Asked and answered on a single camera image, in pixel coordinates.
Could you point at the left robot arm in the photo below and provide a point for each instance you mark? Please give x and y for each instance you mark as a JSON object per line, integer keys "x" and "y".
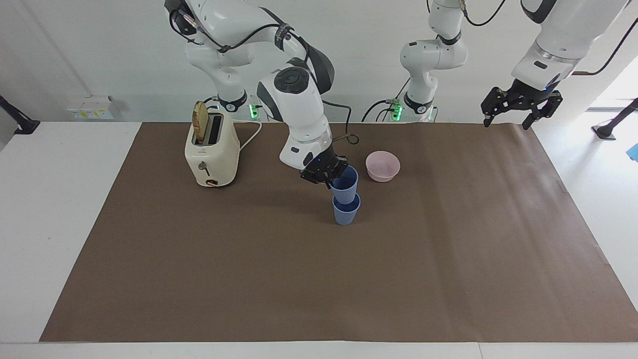
{"x": 428, "y": 57}

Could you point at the toast slice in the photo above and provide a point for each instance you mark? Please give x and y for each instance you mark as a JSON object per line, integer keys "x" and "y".
{"x": 201, "y": 122}

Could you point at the pink bowl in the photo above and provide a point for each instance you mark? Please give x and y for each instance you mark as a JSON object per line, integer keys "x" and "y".
{"x": 383, "y": 167}

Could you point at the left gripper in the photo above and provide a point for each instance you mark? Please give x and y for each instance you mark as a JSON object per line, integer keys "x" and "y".
{"x": 526, "y": 93}

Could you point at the blue ribbed cup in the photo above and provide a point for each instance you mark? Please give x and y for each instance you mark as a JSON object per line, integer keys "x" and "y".
{"x": 345, "y": 192}
{"x": 346, "y": 214}

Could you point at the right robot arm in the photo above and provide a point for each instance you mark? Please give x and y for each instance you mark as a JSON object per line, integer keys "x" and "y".
{"x": 299, "y": 107}

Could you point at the blue object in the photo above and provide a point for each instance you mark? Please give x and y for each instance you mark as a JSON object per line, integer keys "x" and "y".
{"x": 634, "y": 152}

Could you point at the cream toaster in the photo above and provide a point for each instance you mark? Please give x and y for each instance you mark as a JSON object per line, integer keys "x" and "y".
{"x": 212, "y": 159}

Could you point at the black stand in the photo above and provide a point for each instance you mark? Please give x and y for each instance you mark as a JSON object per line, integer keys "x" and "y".
{"x": 22, "y": 124}
{"x": 610, "y": 127}

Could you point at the white wall socket box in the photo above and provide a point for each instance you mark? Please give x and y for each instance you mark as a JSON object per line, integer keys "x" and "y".
{"x": 89, "y": 108}

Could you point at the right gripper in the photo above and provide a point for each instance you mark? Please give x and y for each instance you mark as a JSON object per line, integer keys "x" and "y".
{"x": 325, "y": 157}

